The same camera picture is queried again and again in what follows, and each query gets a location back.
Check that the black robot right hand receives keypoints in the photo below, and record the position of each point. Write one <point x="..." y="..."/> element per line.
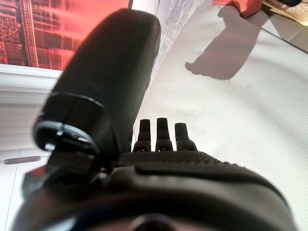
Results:
<point x="291" y="2"/>

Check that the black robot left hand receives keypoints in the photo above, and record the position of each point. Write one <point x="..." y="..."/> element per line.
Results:
<point x="108" y="84"/>

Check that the red garment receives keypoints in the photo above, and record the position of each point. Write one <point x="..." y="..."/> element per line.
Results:
<point x="245" y="8"/>

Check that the brown wicker basket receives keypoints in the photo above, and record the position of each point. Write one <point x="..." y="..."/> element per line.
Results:
<point x="288" y="14"/>

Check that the grey oblong fixture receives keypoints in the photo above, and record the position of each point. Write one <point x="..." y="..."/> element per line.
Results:
<point x="22" y="160"/>

